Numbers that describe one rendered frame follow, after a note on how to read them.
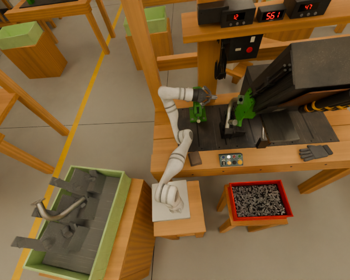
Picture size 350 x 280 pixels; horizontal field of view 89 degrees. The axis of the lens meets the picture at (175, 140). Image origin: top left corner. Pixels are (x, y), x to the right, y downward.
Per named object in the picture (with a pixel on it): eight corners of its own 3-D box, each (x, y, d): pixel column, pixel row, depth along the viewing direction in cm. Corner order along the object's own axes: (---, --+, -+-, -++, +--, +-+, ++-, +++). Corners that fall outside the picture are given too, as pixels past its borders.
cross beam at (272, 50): (343, 50, 124) (353, 38, 116) (159, 71, 136) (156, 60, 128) (340, 46, 127) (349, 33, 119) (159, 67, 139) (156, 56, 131)
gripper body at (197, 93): (190, 102, 106) (206, 103, 107) (192, 87, 104) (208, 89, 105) (188, 101, 113) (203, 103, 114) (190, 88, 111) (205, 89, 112)
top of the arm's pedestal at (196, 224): (205, 231, 111) (206, 231, 107) (155, 236, 113) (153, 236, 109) (198, 181, 127) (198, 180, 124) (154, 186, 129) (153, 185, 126)
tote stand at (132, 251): (148, 275, 169) (115, 294, 102) (98, 264, 178) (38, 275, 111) (162, 201, 203) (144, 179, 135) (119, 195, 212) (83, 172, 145)
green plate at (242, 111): (249, 125, 118) (267, 103, 101) (237, 124, 117) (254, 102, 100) (245, 111, 124) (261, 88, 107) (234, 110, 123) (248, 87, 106)
